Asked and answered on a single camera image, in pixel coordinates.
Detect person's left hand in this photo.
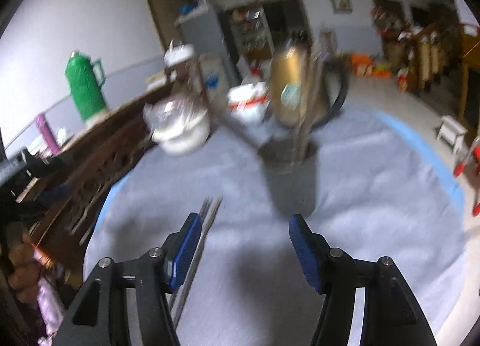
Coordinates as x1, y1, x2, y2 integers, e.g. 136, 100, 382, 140
8, 231, 41, 304

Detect carved dark wood sideboard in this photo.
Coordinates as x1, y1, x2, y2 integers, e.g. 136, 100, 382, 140
19, 83, 173, 267

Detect purple thermos bottle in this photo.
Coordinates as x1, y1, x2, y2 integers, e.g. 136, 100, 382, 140
34, 113, 60, 155

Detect grey metal utensil holder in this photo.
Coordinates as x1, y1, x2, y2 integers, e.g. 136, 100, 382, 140
258, 138, 318, 218

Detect grey towel table cover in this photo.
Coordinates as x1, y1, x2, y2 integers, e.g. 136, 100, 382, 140
83, 106, 465, 345

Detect green thermos jug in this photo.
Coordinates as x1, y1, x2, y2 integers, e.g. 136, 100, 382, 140
64, 50, 107, 123

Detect white plastic basin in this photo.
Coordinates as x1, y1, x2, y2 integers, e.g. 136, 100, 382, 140
151, 113, 211, 156

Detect clear plastic bag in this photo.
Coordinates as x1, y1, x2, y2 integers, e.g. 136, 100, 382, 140
142, 92, 208, 140

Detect stacked red white bowls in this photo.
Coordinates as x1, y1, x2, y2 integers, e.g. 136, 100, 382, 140
227, 82, 270, 125

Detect brass electric kettle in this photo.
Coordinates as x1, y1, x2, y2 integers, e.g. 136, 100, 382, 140
268, 29, 349, 129

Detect red plastic child chair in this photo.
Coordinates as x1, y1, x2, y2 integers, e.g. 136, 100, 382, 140
453, 136, 480, 217

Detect small white stool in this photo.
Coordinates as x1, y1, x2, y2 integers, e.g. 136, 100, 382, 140
436, 115, 468, 154

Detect white rice cooker pot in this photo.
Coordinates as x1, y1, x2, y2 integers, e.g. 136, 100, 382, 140
163, 39, 195, 67

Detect grey refrigerator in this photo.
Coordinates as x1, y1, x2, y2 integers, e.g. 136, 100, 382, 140
176, 4, 241, 86

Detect framed wall picture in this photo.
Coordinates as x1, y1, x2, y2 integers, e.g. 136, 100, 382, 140
330, 0, 353, 14

